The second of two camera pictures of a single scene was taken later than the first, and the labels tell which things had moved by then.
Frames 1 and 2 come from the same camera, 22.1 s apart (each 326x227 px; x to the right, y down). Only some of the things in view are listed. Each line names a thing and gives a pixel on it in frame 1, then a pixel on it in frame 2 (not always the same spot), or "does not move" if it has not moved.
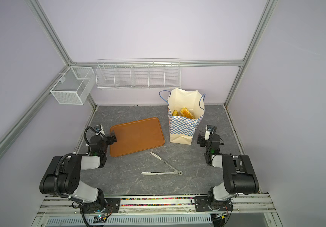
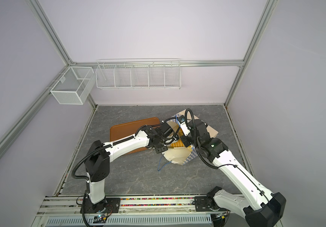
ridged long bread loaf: (185, 113) -> (178, 144)
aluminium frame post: (84, 62) does not move
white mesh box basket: (76, 85) does not move
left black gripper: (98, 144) -> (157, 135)
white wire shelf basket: (138, 74) does not move
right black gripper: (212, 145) -> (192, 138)
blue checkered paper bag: (185, 109) -> (181, 155)
